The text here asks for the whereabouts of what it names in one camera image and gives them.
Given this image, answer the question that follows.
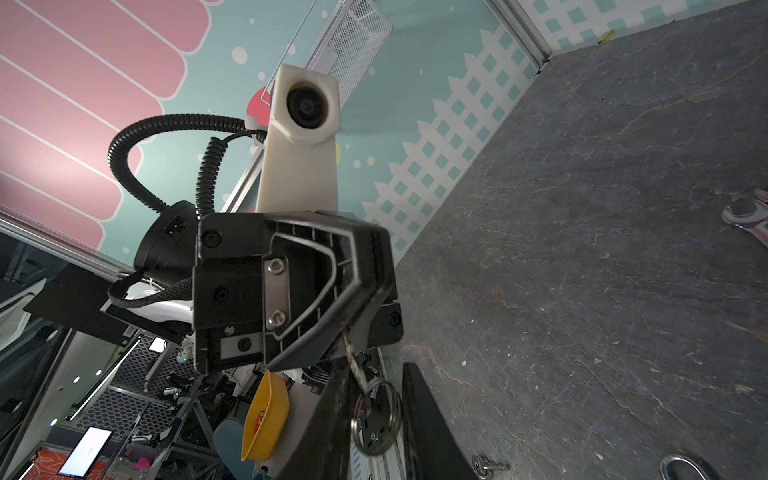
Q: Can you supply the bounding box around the large blue padlock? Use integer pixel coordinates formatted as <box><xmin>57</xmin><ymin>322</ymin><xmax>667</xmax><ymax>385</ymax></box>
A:
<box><xmin>659</xmin><ymin>454</ymin><xmax>713</xmax><ymax>480</ymax></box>

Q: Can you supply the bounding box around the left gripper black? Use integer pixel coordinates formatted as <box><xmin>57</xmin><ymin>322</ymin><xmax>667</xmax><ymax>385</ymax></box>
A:
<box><xmin>192</xmin><ymin>212</ymin><xmax>404</xmax><ymax>374</ymax></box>

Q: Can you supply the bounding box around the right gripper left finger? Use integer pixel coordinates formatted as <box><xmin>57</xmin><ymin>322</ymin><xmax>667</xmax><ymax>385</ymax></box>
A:
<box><xmin>276</xmin><ymin>359</ymin><xmax>360</xmax><ymax>480</ymax></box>

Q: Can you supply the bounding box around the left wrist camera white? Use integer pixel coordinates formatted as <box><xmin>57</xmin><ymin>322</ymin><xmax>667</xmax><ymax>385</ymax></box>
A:
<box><xmin>255</xmin><ymin>65</ymin><xmax>341</xmax><ymax>213</ymax></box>

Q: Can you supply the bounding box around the white wire mesh basket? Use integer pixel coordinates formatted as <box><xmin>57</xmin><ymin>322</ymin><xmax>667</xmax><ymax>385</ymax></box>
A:
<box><xmin>304</xmin><ymin>0</ymin><xmax>394</xmax><ymax>105</ymax></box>

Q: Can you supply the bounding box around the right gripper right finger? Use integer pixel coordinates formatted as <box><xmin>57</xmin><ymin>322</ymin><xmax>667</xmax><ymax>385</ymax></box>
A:
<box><xmin>401</xmin><ymin>362</ymin><xmax>477</xmax><ymax>479</ymax></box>

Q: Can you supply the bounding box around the yellow bowl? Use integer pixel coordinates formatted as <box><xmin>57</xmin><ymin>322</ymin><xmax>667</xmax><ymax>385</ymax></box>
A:
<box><xmin>241</xmin><ymin>372</ymin><xmax>290</xmax><ymax>462</ymax></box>

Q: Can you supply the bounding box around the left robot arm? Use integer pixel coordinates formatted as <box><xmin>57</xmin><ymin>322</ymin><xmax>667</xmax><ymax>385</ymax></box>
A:
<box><xmin>107</xmin><ymin>114</ymin><xmax>404</xmax><ymax>374</ymax></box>

